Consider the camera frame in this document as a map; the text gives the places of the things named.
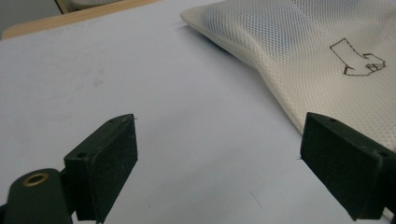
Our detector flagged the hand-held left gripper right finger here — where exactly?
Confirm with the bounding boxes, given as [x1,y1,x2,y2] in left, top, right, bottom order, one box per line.
[299,111,396,222]

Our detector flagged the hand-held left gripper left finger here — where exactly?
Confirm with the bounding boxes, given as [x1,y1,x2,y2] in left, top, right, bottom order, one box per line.
[64,113,138,224]

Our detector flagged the cream mesh laundry bag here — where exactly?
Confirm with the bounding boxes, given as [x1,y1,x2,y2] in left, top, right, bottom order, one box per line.
[179,0,396,222]

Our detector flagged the wooden table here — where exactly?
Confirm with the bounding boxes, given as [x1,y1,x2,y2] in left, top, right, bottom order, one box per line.
[0,0,164,41]

